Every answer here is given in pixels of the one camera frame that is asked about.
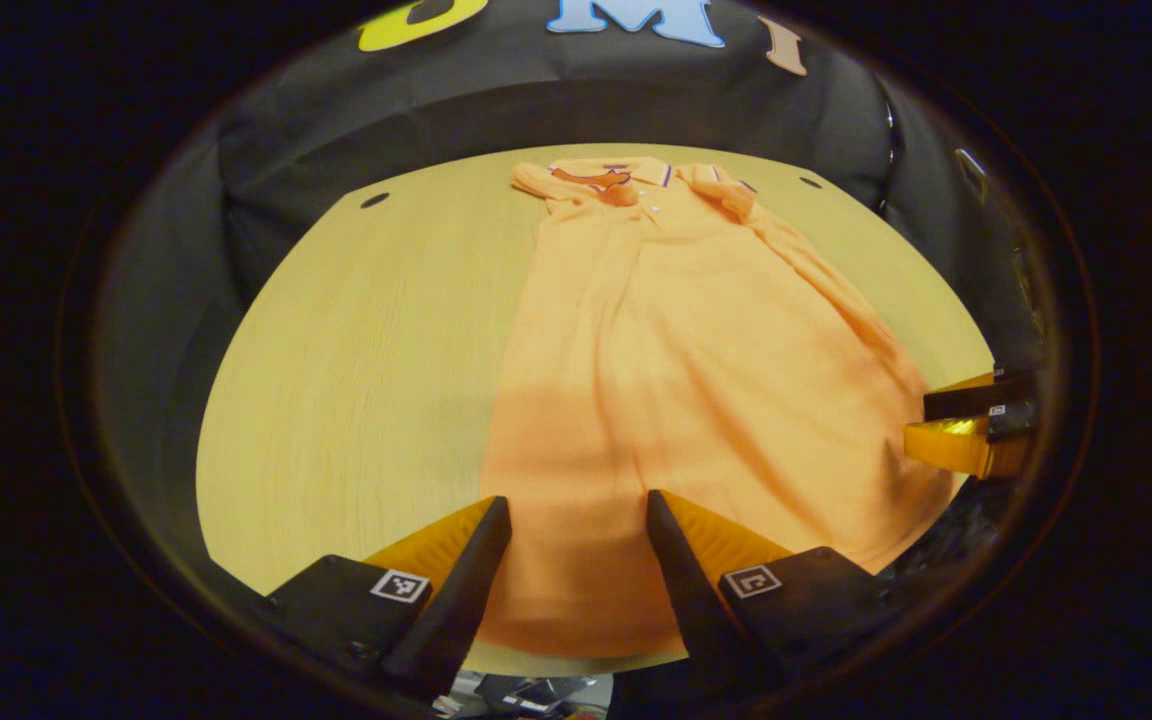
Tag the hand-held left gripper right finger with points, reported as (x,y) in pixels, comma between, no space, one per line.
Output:
(691,600)

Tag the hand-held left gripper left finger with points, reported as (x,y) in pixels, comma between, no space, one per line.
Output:
(461,610)

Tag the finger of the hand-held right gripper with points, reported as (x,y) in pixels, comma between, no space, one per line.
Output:
(966,400)
(956,445)

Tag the orange T-shirt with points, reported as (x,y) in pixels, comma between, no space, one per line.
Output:
(696,380)

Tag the black backdrop cloth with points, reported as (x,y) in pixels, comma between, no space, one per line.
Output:
(496,110)

